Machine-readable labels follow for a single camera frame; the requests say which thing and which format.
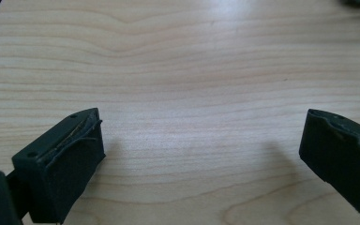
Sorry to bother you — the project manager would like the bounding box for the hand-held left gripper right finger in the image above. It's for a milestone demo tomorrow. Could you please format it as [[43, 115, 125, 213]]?
[[298, 108, 360, 225]]

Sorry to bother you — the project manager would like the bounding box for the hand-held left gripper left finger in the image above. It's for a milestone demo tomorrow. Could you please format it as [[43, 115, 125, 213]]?
[[11, 107, 107, 225]]

